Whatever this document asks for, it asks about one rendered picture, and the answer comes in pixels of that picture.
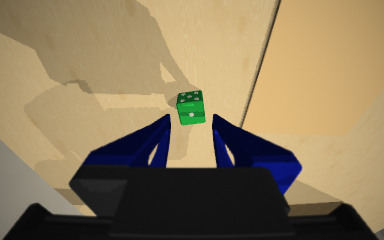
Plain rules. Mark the green die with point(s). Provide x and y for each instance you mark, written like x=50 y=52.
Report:
x=190 y=107

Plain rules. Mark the tan flat mat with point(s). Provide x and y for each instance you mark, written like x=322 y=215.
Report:
x=322 y=67

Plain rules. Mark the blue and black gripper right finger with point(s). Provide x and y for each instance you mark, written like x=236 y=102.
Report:
x=250 y=150

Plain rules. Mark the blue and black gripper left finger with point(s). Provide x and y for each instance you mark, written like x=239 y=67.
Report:
x=135 y=148

